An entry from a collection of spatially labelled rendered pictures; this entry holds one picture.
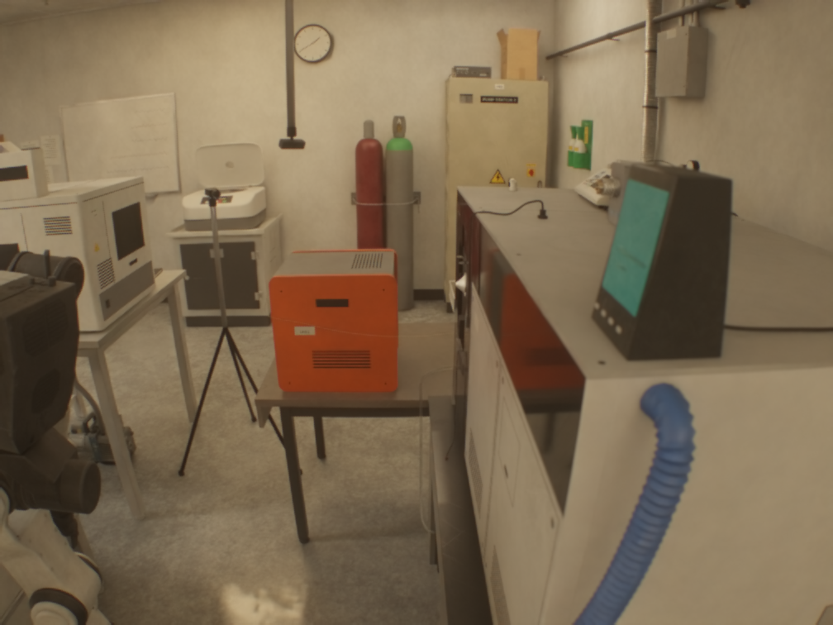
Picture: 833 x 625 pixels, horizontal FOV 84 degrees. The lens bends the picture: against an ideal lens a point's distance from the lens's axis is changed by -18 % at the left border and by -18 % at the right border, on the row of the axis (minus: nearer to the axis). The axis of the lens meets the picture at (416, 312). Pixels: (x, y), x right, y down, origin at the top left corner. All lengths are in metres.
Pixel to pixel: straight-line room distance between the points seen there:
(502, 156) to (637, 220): 4.01
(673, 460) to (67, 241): 2.07
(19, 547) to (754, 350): 1.36
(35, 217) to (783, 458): 2.25
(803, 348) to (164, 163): 5.06
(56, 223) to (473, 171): 3.22
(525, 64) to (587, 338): 4.11
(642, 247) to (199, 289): 4.30
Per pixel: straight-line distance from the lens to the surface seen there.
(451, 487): 1.47
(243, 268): 4.47
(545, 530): 0.64
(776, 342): 0.63
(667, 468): 0.47
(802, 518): 0.73
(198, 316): 4.78
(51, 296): 1.07
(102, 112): 5.53
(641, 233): 0.52
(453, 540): 1.32
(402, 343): 2.37
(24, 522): 1.40
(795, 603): 0.86
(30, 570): 1.45
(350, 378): 1.96
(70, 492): 1.23
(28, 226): 2.31
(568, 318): 0.59
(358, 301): 1.85
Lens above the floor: 1.64
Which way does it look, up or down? 20 degrees down
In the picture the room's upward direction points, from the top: straight up
